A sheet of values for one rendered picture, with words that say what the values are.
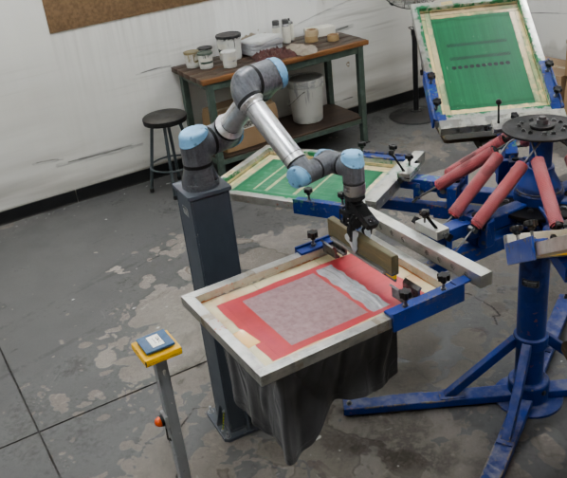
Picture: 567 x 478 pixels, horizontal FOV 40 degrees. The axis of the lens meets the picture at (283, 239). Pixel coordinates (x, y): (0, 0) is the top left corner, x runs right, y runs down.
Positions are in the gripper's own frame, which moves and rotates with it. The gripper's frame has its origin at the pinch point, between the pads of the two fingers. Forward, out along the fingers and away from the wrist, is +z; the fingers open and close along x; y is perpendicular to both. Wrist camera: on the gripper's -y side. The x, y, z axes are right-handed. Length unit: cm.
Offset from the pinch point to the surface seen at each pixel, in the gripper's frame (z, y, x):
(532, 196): 4, -5, -78
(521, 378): 85, -11, -71
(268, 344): 13.7, -12.2, 46.2
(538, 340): 73, -7, -84
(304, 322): 13.6, -9.1, 30.5
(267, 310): 13.7, 5.6, 36.4
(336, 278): 13.1, 7.4, 6.8
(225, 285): 11, 25, 43
